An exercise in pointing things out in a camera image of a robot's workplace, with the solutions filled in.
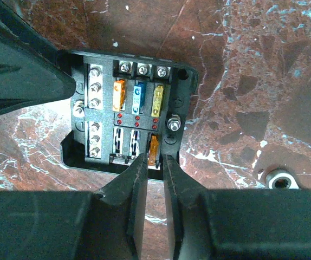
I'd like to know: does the blue fuse in box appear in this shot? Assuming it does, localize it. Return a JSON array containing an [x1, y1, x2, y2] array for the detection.
[[132, 81, 146, 115]]

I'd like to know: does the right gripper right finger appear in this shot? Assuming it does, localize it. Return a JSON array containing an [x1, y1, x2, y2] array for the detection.
[[163, 155, 311, 259]]

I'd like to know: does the yellow fuse in box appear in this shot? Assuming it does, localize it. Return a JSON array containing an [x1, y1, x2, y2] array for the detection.
[[151, 85, 164, 118]]

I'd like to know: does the small orange fuse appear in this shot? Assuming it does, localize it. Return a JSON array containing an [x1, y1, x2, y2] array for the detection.
[[148, 134, 159, 166]]

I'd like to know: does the orange fuse in box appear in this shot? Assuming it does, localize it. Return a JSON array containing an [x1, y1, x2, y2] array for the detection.
[[112, 80, 126, 112]]

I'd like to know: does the silver wrench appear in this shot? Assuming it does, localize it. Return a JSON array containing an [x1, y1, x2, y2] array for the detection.
[[265, 168, 300, 190]]

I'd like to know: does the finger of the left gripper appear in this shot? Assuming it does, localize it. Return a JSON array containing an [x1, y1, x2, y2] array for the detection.
[[0, 1, 76, 115]]

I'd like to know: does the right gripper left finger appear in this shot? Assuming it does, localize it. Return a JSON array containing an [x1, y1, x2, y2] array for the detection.
[[0, 154, 147, 259]]

